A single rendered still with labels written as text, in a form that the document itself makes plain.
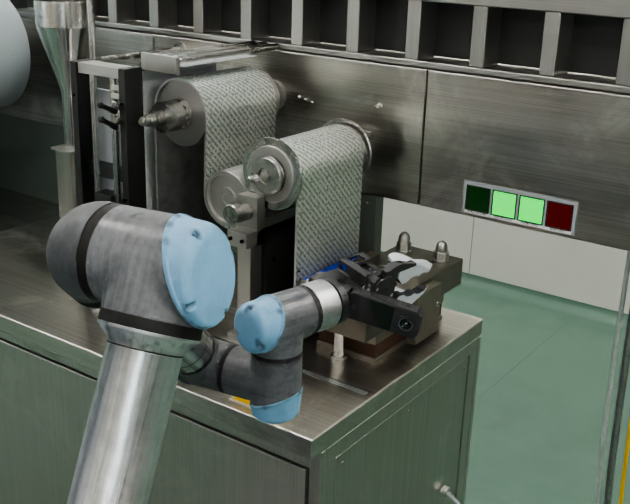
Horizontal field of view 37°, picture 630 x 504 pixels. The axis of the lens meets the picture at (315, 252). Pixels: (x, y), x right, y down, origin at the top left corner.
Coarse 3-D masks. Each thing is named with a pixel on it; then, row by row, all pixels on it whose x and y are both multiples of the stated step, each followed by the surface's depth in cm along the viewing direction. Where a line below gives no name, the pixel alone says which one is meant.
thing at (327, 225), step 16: (336, 192) 195; (352, 192) 200; (304, 208) 186; (320, 208) 191; (336, 208) 196; (352, 208) 202; (304, 224) 188; (320, 224) 193; (336, 224) 198; (352, 224) 203; (304, 240) 189; (320, 240) 194; (336, 240) 199; (352, 240) 205; (304, 256) 190; (320, 256) 195; (336, 256) 201; (304, 272) 192
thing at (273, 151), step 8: (256, 152) 186; (264, 152) 184; (272, 152) 183; (280, 152) 182; (280, 160) 182; (288, 160) 181; (248, 168) 188; (288, 168) 182; (248, 176) 188; (288, 176) 182; (288, 184) 183; (256, 192) 188; (280, 192) 185; (288, 192) 183; (272, 200) 186; (280, 200) 185
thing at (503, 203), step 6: (498, 192) 193; (498, 198) 194; (504, 198) 193; (510, 198) 192; (498, 204) 194; (504, 204) 193; (510, 204) 192; (492, 210) 195; (498, 210) 194; (504, 210) 193; (510, 210) 193; (510, 216) 193
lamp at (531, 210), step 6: (522, 198) 190; (528, 198) 190; (522, 204) 191; (528, 204) 190; (534, 204) 189; (540, 204) 188; (522, 210) 191; (528, 210) 190; (534, 210) 190; (540, 210) 189; (522, 216) 191; (528, 216) 191; (534, 216) 190; (540, 216) 189; (534, 222) 190; (540, 222) 189
